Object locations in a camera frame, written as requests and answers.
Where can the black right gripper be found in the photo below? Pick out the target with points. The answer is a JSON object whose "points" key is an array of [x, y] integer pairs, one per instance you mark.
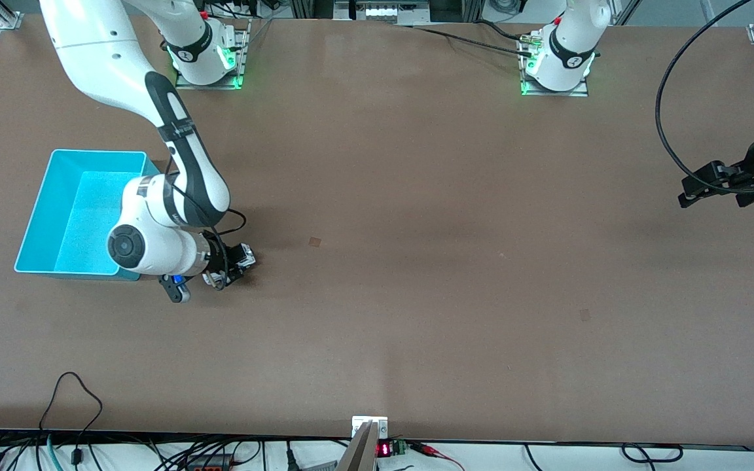
{"points": [[225, 260]]}

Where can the white jeep toy black roof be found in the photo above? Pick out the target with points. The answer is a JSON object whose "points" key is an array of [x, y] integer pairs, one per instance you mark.
{"points": [[210, 280]]}

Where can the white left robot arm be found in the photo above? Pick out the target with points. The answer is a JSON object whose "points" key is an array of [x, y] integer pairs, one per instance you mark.
{"points": [[567, 39]]}

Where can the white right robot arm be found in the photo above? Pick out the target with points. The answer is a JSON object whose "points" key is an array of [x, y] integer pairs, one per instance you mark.
{"points": [[108, 52]]}

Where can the teal plastic bin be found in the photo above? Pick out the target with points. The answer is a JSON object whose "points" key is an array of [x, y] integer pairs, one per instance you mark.
{"points": [[69, 209]]}

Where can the black power strip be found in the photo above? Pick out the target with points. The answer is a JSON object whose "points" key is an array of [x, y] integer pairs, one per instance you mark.
{"points": [[210, 464]]}

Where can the red LED display module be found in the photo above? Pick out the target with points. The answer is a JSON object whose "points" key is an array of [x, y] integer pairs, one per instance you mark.
{"points": [[385, 449]]}

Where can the red alligator clip leads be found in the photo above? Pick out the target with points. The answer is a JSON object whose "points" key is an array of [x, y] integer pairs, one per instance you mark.
{"points": [[426, 449]]}

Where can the white lit device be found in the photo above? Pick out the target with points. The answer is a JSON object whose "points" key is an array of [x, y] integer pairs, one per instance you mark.
{"points": [[383, 12]]}

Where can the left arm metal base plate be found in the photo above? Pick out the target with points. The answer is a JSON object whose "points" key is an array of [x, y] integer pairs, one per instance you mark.
{"points": [[580, 91]]}

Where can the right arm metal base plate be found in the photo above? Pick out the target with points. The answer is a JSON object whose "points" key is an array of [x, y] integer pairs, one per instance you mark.
{"points": [[241, 65]]}

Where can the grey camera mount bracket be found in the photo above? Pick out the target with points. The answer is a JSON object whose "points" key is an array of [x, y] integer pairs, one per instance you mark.
{"points": [[360, 451]]}

